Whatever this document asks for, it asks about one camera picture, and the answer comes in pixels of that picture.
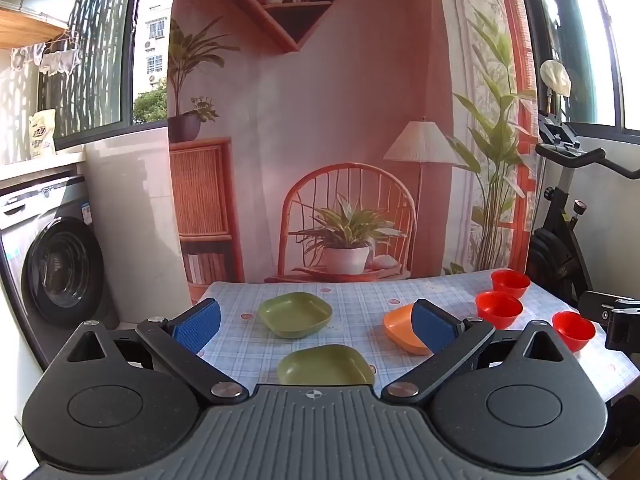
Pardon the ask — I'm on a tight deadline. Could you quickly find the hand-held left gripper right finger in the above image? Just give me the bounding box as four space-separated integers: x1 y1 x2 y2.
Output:
381 299 581 404

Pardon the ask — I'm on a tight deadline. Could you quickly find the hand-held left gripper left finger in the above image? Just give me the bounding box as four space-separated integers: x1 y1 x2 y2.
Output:
49 298 250 407

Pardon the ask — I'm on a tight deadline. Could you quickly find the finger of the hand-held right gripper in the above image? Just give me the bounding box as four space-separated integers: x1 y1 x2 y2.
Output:
578 290 627 329

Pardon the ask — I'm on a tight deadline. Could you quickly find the green square plate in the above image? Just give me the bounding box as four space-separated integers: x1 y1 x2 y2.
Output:
276 344 376 387
257 292 334 339

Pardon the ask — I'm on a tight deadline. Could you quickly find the orange square plate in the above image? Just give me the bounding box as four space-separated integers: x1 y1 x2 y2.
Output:
383 304 434 356

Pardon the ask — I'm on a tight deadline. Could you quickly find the black exercise bike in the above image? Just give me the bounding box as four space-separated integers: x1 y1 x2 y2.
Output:
525 110 640 311

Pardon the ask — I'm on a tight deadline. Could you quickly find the blue checked tablecloth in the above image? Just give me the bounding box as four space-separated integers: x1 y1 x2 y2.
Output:
187 272 640 403

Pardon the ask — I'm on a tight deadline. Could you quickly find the grey washing machine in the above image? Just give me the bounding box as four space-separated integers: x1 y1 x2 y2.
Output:
0 175 121 367

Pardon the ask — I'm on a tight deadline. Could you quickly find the cream cloth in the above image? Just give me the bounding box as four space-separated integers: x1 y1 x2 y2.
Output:
540 59 572 97

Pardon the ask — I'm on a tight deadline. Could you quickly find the printed room backdrop cloth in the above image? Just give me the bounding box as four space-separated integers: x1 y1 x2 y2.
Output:
167 0 540 284

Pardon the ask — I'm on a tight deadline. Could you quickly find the yellow white detergent bag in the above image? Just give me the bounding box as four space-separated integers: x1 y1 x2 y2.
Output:
28 109 57 159

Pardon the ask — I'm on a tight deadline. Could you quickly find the white hanging garment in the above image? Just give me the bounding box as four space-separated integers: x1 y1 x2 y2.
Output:
10 44 47 72
40 48 83 78

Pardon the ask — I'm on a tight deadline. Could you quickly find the wooden shelf board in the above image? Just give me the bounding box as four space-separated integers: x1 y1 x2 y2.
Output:
0 5 69 51

